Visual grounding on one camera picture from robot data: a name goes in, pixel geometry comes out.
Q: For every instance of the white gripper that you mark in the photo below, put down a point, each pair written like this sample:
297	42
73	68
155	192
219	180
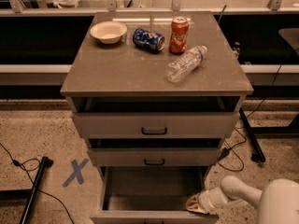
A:
205	201

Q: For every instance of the grey drawer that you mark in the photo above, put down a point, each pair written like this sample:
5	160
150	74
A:
155	125
150	195
154	156

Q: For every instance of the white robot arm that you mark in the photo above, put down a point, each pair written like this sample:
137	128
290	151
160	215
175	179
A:
277	203

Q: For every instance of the grey drawer cabinet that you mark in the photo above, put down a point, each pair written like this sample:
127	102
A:
123	78

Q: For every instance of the black stand leg right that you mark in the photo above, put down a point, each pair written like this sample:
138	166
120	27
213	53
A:
292	130

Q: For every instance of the black stand leg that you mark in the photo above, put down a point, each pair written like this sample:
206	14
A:
27	197
292	130

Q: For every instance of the blue tape cross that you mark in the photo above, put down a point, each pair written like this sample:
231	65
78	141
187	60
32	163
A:
76	174

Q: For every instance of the clear plastic water bottle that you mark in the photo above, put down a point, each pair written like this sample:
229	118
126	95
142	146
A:
186	63

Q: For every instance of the black stand leg left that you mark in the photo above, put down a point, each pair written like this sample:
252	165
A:
27	197

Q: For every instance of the blue pepsi can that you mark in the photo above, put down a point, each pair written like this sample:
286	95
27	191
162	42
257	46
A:
148	40

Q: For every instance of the red coca-cola can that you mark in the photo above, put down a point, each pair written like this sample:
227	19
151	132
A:
179	31

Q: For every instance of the white bowl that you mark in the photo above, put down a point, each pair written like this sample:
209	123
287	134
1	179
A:
108	32

